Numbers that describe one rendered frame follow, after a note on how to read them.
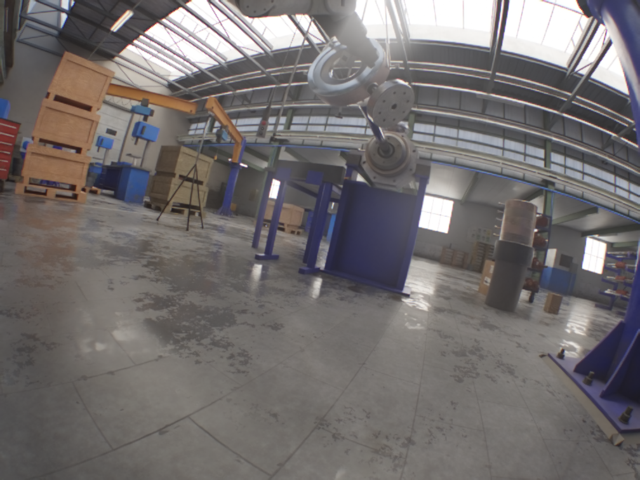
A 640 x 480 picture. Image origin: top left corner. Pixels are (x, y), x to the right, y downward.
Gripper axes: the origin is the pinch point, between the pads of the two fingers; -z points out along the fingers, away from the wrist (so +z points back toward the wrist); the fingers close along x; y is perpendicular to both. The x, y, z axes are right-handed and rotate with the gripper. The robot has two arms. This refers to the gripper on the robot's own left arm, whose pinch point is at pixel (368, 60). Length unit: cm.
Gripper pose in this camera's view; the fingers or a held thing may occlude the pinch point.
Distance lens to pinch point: 87.8
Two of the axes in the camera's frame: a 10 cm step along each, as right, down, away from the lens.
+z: -5.1, -1.6, -8.4
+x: -4.4, -7.9, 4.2
